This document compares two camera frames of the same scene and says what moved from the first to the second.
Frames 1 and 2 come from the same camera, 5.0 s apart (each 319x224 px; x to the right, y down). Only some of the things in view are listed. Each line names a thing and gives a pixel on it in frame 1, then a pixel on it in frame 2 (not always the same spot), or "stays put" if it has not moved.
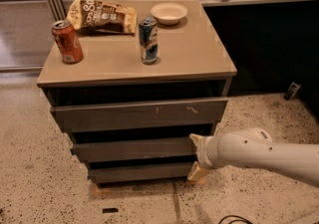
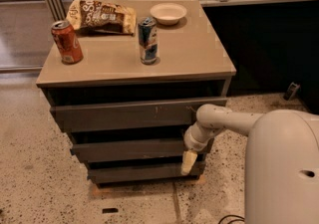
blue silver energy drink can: (149, 40) stays put
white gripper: (203, 153) to (193, 143)
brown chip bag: (102, 16) stays put
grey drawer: (153, 147) stays put
